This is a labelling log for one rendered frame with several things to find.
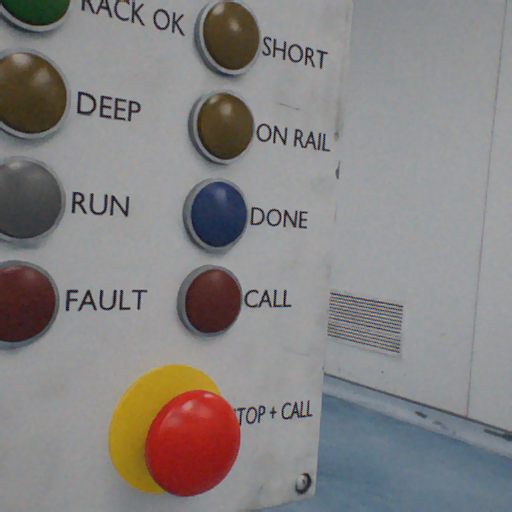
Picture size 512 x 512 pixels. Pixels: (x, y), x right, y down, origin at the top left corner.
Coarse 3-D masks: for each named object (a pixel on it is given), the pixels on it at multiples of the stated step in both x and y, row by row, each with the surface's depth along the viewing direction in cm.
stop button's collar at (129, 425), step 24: (144, 384) 28; (168, 384) 29; (192, 384) 29; (120, 408) 28; (144, 408) 28; (240, 408) 31; (264, 408) 32; (120, 432) 28; (144, 432) 28; (120, 456) 28; (144, 480) 28
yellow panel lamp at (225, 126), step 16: (224, 96) 29; (208, 112) 28; (224, 112) 29; (240, 112) 29; (208, 128) 28; (224, 128) 29; (240, 128) 29; (208, 144) 28; (224, 144) 29; (240, 144) 29
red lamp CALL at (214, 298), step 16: (208, 272) 29; (224, 272) 29; (192, 288) 29; (208, 288) 29; (224, 288) 29; (192, 304) 29; (208, 304) 29; (224, 304) 29; (192, 320) 29; (208, 320) 29; (224, 320) 29
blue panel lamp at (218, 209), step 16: (208, 192) 29; (224, 192) 29; (192, 208) 28; (208, 208) 29; (224, 208) 29; (240, 208) 29; (192, 224) 29; (208, 224) 29; (224, 224) 29; (240, 224) 29; (208, 240) 29; (224, 240) 29
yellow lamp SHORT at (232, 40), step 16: (224, 0) 28; (208, 16) 28; (224, 16) 28; (240, 16) 29; (208, 32) 28; (224, 32) 28; (240, 32) 29; (256, 32) 29; (208, 48) 28; (224, 48) 28; (240, 48) 29; (256, 48) 29; (224, 64) 29; (240, 64) 29
